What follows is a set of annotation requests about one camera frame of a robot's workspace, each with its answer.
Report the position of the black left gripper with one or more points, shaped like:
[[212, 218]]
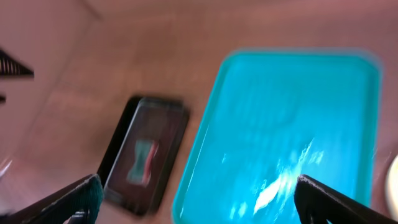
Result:
[[13, 69]]

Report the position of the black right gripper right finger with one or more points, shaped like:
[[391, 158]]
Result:
[[318, 203]]

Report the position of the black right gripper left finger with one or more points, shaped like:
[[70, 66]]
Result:
[[78, 202]]

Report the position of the yellow plate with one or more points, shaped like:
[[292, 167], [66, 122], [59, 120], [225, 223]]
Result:
[[391, 189]]

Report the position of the teal orange sponge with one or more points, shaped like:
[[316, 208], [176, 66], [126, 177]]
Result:
[[144, 153]]

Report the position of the black water tray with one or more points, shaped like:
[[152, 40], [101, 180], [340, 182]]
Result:
[[143, 118]]

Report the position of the teal plastic serving tray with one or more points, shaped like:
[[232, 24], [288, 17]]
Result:
[[275, 115]]

